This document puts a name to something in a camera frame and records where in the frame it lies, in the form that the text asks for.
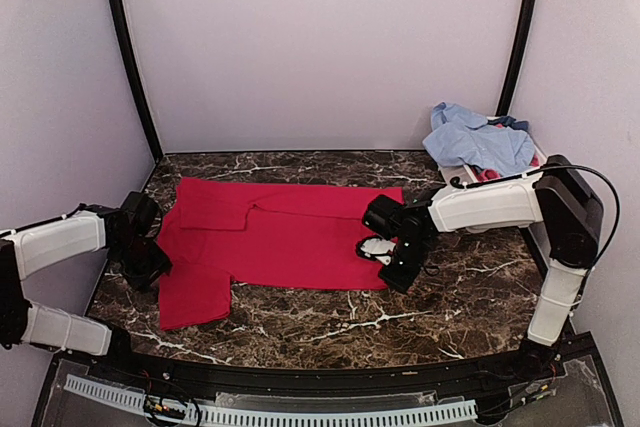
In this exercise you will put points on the right black frame post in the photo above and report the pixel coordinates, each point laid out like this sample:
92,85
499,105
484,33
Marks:
516,58

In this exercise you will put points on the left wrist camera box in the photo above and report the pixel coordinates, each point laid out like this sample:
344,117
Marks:
141,211

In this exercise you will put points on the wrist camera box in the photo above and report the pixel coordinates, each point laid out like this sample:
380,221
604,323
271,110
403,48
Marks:
383,216
141,211

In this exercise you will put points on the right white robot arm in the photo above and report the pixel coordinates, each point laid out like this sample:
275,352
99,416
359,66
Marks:
559,214

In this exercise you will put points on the left electronics board with wires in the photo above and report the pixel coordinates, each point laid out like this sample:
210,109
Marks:
166,403

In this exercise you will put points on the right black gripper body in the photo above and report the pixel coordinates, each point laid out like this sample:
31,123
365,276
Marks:
412,258

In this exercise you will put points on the electronics board with wires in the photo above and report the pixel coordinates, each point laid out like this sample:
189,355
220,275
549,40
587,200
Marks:
532,392
166,403

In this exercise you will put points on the red t-shirt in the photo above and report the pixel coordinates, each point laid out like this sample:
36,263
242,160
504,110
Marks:
274,235

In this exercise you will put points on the white plastic laundry bin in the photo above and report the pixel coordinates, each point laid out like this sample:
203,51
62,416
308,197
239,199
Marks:
459,147

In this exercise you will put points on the dark blue garment in bin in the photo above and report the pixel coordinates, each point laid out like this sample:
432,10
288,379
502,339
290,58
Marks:
510,122

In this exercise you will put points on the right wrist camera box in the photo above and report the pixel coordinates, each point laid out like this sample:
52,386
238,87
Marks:
383,216

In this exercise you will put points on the pink garment in bin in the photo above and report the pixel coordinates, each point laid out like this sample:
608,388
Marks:
485,175

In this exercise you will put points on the white slotted cable duct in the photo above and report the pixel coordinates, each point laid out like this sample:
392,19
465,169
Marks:
254,410

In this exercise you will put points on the right electronics board with wires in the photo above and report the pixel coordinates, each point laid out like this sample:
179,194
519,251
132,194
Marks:
532,392

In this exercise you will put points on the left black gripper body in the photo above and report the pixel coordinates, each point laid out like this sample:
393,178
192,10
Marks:
144,266

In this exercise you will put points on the black frame post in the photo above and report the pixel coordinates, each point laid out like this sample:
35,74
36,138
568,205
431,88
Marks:
516,58
134,78

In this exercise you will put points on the left black frame post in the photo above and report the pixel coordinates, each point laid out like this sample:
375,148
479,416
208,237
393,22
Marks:
134,78

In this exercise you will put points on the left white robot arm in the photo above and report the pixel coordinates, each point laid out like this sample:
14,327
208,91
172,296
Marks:
122,232

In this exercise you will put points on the light blue shirt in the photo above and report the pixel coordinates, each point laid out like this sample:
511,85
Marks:
448,112

